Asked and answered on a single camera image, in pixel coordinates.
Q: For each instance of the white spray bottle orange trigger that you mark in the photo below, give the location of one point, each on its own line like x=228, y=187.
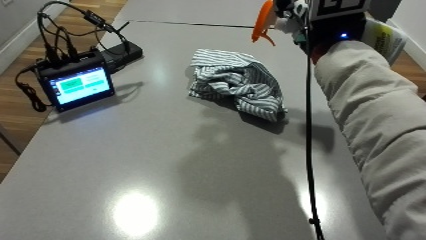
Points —
x=385, y=38

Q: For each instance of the white marker cube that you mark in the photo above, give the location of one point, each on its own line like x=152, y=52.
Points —
x=337, y=6

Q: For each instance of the striped grey white cloth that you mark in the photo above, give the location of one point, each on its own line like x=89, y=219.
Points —
x=240, y=80

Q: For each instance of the black rectangular box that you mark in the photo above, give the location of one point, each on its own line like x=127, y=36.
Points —
x=120, y=53

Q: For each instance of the black touchscreen device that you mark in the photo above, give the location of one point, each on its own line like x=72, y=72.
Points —
x=80, y=85

